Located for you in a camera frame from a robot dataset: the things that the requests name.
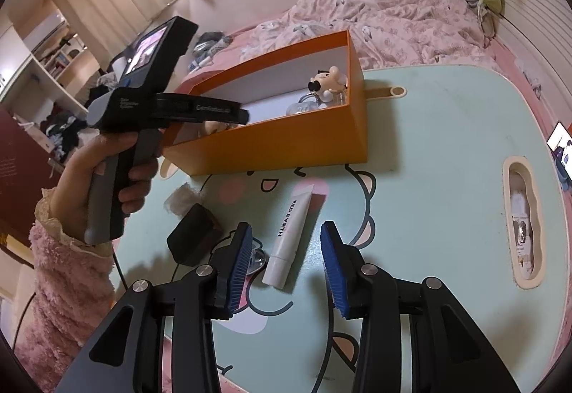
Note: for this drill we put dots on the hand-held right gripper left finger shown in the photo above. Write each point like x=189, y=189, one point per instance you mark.
x=239, y=272

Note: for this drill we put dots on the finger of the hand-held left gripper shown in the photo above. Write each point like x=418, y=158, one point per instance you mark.
x=210, y=109

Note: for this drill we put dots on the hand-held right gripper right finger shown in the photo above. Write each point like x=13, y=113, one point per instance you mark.
x=333, y=268

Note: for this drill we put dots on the clear plastic dome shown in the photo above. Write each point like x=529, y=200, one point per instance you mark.
x=258, y=260

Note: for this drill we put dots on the white cosmetic tube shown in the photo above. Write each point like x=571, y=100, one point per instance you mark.
x=288, y=236

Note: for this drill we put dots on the orange cardboard box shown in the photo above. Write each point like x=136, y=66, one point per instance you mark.
x=277, y=143

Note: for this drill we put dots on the clear wrapper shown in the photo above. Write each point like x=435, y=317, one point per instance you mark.
x=181, y=198

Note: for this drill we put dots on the cartoon toy figure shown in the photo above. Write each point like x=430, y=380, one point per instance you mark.
x=328, y=80

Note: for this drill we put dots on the person's left forearm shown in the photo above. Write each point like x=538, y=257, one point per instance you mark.
x=67, y=290

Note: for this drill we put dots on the person's left hand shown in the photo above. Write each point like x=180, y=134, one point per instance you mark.
x=73, y=192

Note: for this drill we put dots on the small black case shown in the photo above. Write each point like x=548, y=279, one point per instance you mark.
x=192, y=236

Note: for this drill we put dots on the grey striped clothing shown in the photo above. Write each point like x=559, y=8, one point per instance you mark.
x=212, y=45

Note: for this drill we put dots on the white air conditioner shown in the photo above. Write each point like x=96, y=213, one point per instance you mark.
x=44, y=27

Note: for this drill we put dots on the dark red cabinet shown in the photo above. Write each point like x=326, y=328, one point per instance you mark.
x=20, y=165

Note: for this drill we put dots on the white paper packet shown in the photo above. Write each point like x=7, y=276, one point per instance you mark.
x=520, y=214

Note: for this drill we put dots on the pink floral blanket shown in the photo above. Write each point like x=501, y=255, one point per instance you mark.
x=402, y=27

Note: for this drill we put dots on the smartphone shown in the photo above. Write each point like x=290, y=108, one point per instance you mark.
x=561, y=138

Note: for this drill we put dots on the pink bed sheet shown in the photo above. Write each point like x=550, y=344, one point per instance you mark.
x=527, y=76

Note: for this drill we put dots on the white wall shelf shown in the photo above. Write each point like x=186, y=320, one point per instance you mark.
x=49, y=76

